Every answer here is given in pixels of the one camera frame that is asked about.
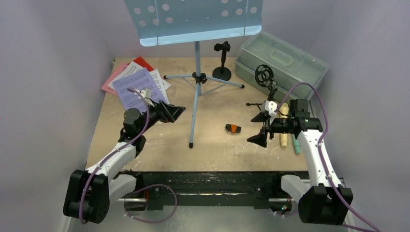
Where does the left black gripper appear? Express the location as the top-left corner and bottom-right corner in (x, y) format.
(137, 99), (184, 135)

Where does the cream yellow microphone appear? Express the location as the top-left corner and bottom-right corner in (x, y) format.
(279, 103), (289, 148)

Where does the mint green microphone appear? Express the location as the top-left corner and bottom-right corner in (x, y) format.
(291, 134), (301, 155)

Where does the lavender sheet music page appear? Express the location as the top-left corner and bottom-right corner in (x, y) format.
(112, 68), (166, 112)

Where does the black tripod shock-mount stand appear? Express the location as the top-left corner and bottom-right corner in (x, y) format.
(254, 64), (278, 102)

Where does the white sheet music page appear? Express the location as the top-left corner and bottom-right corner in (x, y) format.
(149, 69), (171, 103)
(108, 61), (144, 89)

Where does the red sheet music page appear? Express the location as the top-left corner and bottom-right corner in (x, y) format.
(133, 57), (155, 72)

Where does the black round-base mic stand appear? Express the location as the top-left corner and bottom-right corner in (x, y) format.
(212, 41), (232, 81)

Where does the pink sheet music page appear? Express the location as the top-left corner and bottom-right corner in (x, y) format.
(101, 64), (128, 95)

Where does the blue music stand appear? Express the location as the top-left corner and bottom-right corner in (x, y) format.
(124, 0), (264, 148)

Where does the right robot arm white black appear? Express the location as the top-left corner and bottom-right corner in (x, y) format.
(247, 99), (353, 225)

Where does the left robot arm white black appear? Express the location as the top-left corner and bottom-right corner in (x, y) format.
(63, 100), (186, 224)

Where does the green translucent storage case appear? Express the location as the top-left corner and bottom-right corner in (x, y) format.
(235, 31), (329, 102)

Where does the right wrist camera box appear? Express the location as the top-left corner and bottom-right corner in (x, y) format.
(261, 100), (278, 125)

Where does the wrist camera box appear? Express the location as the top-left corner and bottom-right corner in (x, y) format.
(261, 100), (278, 125)
(139, 88), (153, 105)

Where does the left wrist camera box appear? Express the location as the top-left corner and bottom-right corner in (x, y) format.
(139, 88), (153, 105)

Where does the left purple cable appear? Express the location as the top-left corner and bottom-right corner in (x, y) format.
(78, 88), (151, 225)

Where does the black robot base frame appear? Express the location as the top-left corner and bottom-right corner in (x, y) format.
(120, 171), (309, 211)

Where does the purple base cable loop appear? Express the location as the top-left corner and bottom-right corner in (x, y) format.
(123, 184), (178, 224)

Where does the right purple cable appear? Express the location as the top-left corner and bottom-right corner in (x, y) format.
(278, 82), (375, 232)

